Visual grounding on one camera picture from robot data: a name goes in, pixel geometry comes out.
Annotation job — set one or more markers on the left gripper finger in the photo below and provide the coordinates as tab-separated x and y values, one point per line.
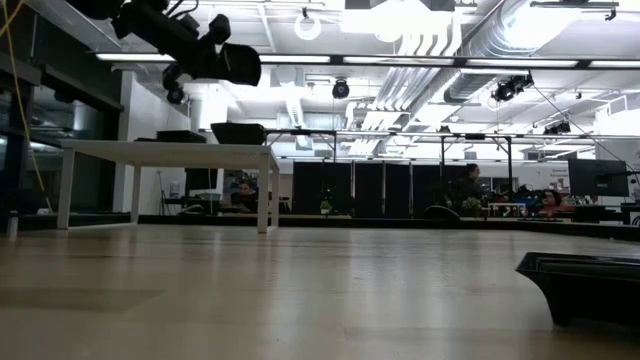
242	65

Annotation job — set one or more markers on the wavy square black plate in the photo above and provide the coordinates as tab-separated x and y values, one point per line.
239	135

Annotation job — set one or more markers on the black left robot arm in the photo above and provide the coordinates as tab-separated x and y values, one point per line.
145	25

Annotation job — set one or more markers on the black round ceiling speaker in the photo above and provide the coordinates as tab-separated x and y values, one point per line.
341	90
176	97

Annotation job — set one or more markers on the white perforated metal shelf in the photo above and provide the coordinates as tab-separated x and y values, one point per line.
150	155

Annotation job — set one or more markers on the black screen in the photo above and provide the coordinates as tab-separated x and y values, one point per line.
201	179

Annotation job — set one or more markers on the person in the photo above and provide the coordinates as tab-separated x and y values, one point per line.
551	201
245	191
470	185

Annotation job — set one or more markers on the overhead LED light bar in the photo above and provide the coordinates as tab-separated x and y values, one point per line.
400	60

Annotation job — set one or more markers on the small potted plant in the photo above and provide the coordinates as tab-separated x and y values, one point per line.
325	206
472	206

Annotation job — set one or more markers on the black partition panels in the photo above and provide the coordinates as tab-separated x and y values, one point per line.
370	187

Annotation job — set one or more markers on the black ceiling spotlights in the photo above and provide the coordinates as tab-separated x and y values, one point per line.
505	91

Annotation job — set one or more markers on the black computer monitor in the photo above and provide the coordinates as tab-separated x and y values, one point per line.
597	177

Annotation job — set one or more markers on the silver ventilation duct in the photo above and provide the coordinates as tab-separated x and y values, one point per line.
467	87

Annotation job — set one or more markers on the background black rig frame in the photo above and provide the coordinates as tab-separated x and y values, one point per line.
475	136

